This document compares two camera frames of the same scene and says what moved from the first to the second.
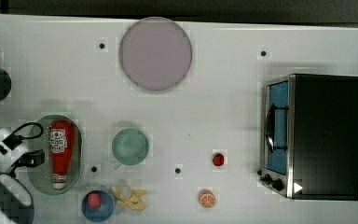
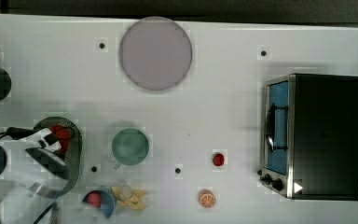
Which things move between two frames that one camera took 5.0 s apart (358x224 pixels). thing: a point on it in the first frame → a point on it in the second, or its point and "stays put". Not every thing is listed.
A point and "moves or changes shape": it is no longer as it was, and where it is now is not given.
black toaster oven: x=312 y=143 stays put
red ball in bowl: x=94 y=200 stays put
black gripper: x=0 y=151 → x=50 y=160
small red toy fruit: x=218 y=160 stays put
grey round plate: x=156 y=52 stays put
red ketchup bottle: x=61 y=134 moves or changes shape
